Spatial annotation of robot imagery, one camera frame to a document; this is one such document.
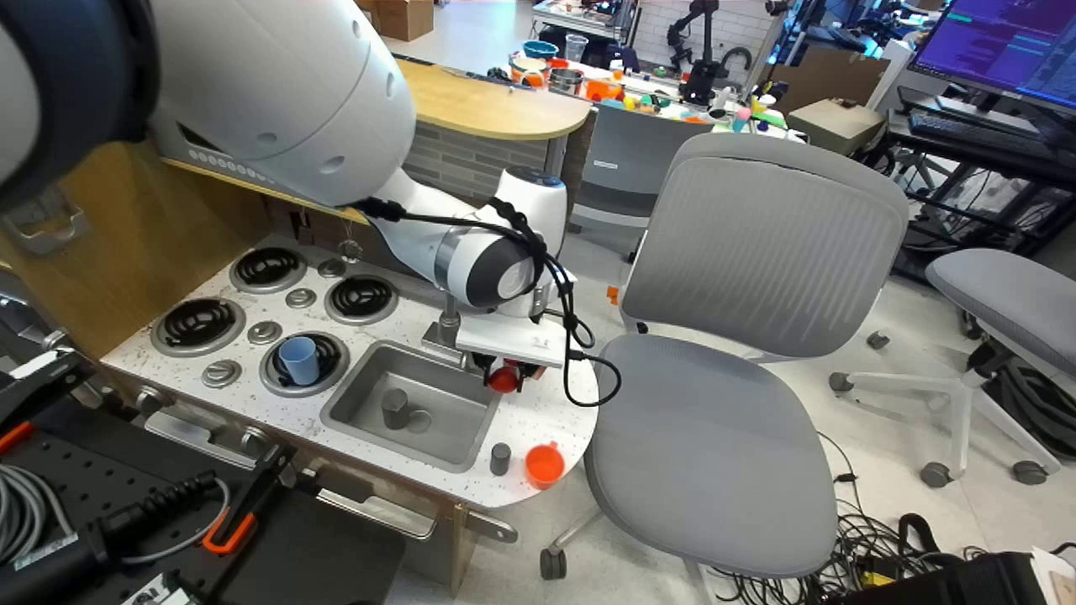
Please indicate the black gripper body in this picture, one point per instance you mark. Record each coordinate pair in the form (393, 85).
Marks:
(483, 362)

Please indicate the small red round object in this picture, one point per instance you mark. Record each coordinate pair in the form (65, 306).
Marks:
(504, 382)

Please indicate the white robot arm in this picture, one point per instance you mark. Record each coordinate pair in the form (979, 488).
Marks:
(279, 89)

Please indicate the gray toy sink basin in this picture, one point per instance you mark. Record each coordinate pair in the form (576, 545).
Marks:
(439, 430)

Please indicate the gray toy faucet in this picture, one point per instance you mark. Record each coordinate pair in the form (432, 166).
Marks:
(442, 335)

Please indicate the dark gray cylinder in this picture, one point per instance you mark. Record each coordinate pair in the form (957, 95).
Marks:
(497, 458)
(398, 406)

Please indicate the black coil stove burner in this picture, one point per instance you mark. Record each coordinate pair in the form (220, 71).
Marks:
(200, 323)
(329, 365)
(268, 269)
(359, 295)

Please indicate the gray stove knob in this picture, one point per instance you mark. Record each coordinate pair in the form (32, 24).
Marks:
(264, 329)
(301, 295)
(220, 374)
(329, 267)

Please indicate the blue plastic cup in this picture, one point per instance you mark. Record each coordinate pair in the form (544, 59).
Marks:
(296, 358)

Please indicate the gray plastic chair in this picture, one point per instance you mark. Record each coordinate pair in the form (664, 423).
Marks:
(626, 154)

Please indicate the black pegboard table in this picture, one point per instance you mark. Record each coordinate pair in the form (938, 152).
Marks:
(313, 559)

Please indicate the gray mesh office chair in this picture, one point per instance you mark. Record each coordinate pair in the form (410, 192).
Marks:
(728, 448)

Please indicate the cluttered workbench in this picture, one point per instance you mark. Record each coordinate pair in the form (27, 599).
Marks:
(626, 85)

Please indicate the cardboard box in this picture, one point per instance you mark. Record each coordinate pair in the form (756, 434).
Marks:
(836, 121)
(402, 19)

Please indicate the wooden toy kitchen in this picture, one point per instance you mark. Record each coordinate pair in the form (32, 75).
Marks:
(146, 246)

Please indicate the gray office chair white base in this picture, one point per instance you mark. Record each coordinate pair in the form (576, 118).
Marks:
(995, 295)

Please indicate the black equipment case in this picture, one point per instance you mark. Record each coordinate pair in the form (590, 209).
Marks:
(953, 583)

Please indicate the black monitor desk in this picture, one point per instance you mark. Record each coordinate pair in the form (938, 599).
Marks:
(975, 145)

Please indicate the computer monitor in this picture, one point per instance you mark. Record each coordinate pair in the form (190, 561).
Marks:
(1011, 43)

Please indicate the small black white tag bracket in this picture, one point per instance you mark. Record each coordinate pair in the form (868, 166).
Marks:
(155, 588)

